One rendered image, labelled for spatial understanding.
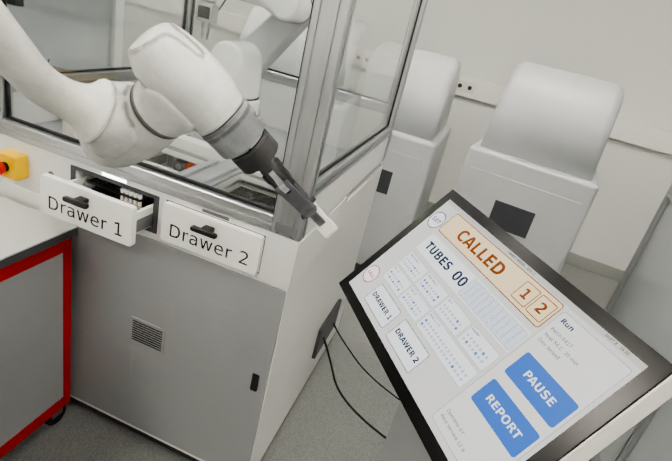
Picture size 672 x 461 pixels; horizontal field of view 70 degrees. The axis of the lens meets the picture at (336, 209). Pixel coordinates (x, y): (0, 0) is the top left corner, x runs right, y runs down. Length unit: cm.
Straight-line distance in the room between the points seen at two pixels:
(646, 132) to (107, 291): 360
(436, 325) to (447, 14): 352
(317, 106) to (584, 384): 73
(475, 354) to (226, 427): 103
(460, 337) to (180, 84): 56
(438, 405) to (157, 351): 103
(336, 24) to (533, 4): 312
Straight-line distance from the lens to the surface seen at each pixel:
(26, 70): 74
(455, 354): 79
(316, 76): 107
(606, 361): 71
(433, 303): 85
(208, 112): 72
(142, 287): 151
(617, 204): 424
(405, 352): 83
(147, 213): 137
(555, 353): 73
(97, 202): 135
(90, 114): 79
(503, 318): 78
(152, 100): 74
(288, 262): 122
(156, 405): 175
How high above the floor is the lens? 149
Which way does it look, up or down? 23 degrees down
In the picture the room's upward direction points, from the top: 14 degrees clockwise
